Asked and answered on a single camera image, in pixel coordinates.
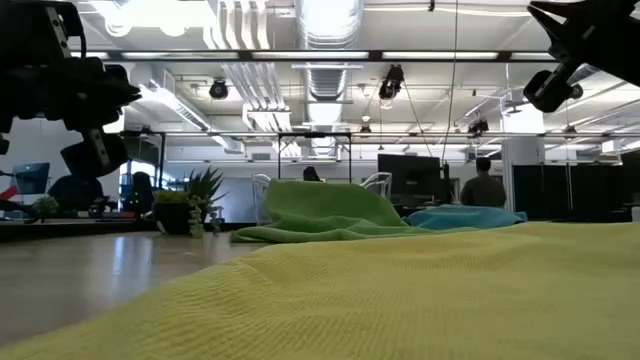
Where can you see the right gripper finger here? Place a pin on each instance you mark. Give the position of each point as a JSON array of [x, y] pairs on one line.
[[575, 17]]

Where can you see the green microfiber towel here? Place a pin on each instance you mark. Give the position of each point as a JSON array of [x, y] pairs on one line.
[[325, 210]]

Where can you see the yellow microfiber towel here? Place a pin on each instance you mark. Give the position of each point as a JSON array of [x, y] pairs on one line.
[[400, 300]]

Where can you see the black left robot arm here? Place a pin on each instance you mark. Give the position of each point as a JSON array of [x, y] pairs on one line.
[[30, 27]]

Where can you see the teal microfiber towel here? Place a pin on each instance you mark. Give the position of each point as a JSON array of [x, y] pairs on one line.
[[460, 217]]

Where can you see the tilted grey monitor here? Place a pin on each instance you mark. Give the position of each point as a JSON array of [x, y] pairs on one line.
[[31, 178]]

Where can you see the red bar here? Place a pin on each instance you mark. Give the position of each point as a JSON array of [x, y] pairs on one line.
[[9, 192]]

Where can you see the small green plant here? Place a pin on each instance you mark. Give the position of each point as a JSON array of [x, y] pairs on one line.
[[46, 206]]

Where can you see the potted succulent plant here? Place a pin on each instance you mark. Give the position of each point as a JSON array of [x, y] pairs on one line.
[[195, 200]]

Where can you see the black partition panel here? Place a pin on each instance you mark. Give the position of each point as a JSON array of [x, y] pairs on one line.
[[570, 192]]

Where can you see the clear plastic bin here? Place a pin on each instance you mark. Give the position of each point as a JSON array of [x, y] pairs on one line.
[[261, 200]]

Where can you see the long LED light bar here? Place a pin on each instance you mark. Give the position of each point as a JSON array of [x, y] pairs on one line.
[[310, 55]]

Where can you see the black computer monitor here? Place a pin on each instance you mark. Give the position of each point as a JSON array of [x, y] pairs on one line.
[[407, 175]]

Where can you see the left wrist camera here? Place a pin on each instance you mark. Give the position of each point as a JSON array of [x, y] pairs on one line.
[[95, 152]]

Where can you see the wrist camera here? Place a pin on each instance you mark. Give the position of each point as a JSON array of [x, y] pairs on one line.
[[550, 91], [95, 152]]

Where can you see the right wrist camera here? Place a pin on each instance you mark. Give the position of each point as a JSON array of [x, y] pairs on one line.
[[550, 91]]

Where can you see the black metal gantry frame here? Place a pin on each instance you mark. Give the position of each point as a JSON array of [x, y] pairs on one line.
[[162, 165]]

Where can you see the black round camera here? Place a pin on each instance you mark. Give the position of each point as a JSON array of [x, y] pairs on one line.
[[218, 90]]

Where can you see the black aluminium table frame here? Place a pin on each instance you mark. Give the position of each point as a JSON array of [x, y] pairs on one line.
[[75, 229]]

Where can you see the black hanging camera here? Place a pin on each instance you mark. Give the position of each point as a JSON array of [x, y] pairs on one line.
[[391, 82]]

